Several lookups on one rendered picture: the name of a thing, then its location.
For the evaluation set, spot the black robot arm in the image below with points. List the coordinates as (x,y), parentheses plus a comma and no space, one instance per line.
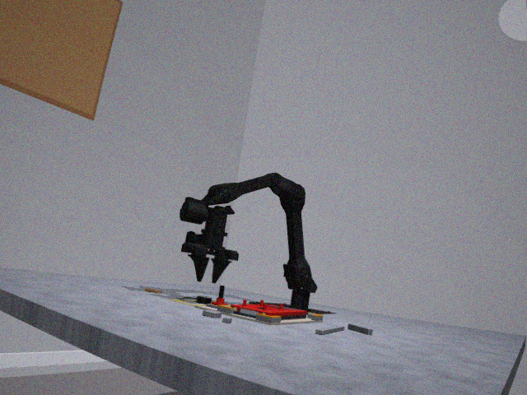
(292,198)

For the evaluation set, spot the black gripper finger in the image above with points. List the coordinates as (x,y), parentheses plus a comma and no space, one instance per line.
(218,267)
(200,263)

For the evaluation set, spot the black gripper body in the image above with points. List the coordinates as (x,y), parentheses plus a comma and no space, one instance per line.
(212,240)

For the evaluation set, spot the black toy tyre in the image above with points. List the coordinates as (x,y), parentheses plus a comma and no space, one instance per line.
(204,299)

